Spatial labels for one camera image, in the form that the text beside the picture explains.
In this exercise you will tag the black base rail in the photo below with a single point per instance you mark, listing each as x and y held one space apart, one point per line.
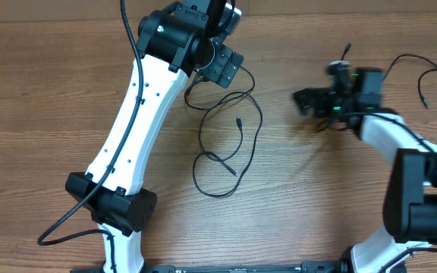
237 269

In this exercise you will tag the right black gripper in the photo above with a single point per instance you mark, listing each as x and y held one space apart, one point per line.
321 95

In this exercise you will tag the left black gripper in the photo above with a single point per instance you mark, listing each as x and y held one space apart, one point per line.
224 70

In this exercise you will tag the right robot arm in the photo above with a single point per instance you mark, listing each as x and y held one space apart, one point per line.
409 211

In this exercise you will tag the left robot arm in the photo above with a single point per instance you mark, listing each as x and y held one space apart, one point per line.
171 44

